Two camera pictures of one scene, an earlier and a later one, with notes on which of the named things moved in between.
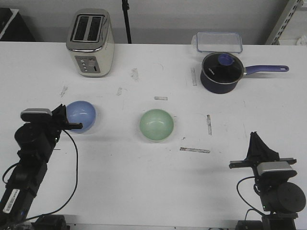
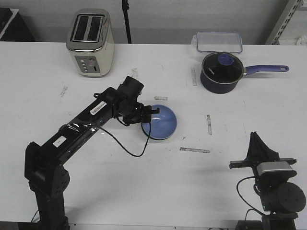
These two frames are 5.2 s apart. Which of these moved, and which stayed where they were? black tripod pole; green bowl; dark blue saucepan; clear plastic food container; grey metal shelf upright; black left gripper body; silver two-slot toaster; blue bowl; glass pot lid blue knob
Moved: blue bowl; green bowl; black left gripper body
Stayed: dark blue saucepan; silver two-slot toaster; glass pot lid blue knob; clear plastic food container; grey metal shelf upright; black tripod pole
